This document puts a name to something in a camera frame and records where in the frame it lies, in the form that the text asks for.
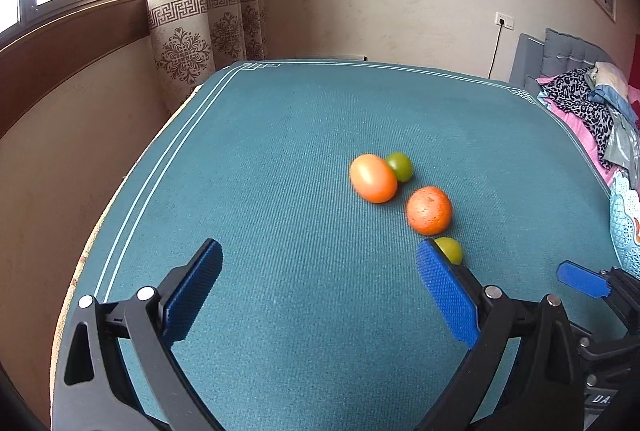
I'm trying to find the black power cable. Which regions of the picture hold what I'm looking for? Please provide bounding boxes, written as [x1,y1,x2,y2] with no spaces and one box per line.
[487,21,504,80]

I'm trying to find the grey upholstered headboard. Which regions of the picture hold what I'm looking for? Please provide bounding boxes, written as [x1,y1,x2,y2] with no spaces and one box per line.
[508,28,613,96]

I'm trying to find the small green tomato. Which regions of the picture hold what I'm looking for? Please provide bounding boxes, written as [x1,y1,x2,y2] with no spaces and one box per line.
[385,151,413,183]

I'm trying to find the white wall socket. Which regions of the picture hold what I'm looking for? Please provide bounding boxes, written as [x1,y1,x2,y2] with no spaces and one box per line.
[495,12,515,30]

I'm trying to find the brown wooden window sill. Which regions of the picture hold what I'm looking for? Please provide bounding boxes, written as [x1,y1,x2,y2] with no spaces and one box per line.
[1,0,149,133]

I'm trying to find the green oval fruit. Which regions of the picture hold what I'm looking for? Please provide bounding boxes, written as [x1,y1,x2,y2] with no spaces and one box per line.
[435,237,464,265]

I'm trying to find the smooth orange oval fruit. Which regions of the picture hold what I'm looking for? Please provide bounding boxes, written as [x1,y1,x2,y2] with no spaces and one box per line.
[349,154,398,203]

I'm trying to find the rough orange tangerine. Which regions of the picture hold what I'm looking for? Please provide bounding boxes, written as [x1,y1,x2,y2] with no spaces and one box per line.
[406,186,452,236]

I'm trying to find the pile of clothes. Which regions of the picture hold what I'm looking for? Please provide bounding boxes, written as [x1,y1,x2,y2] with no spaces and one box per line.
[537,61,639,189]

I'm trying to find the teal tablecloth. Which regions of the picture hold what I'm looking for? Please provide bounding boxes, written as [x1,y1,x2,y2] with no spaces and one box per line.
[72,60,624,430]

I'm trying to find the light blue lattice basket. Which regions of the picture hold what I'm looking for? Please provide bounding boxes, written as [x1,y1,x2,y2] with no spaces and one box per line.
[608,171,640,279]

